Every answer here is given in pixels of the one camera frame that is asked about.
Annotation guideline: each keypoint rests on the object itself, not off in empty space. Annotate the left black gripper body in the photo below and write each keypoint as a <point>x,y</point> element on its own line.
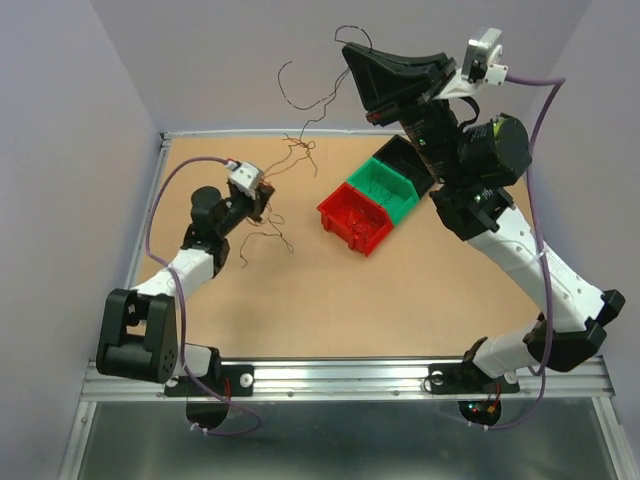
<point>244,206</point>

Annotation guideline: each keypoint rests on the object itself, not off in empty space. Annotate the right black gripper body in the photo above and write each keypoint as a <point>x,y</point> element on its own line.
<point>430,124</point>

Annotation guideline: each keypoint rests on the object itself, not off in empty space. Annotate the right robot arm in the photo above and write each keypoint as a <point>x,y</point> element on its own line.
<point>473,165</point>

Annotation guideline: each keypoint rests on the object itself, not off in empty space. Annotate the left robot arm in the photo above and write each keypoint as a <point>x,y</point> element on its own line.
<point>139,338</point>

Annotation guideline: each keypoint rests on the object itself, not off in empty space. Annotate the black plastic bin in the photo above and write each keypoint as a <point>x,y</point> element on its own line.
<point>400,155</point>

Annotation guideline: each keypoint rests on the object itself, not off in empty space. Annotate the green plastic bin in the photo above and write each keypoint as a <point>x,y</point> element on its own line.
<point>389,189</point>

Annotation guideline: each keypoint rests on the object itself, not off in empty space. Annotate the red plastic bin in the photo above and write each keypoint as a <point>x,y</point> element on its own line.
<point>356,219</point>

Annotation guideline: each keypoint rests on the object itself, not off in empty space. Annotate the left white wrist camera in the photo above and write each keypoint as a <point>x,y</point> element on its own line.
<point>245,176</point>

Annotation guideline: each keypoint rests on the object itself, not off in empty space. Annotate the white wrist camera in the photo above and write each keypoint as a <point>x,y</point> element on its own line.
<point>481,66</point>
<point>245,176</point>

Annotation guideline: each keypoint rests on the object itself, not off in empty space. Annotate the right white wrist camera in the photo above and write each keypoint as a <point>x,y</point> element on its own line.
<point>481,66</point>

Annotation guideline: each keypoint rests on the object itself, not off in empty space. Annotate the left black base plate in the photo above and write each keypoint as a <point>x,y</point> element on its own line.
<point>229,380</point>

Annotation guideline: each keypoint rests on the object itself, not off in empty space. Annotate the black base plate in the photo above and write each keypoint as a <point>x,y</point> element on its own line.
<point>229,380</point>
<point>460,378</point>

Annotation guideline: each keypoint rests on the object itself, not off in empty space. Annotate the aluminium front rail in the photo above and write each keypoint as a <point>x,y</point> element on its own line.
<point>344,380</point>

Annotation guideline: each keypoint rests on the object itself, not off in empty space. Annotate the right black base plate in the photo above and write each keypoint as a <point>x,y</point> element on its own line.
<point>460,378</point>

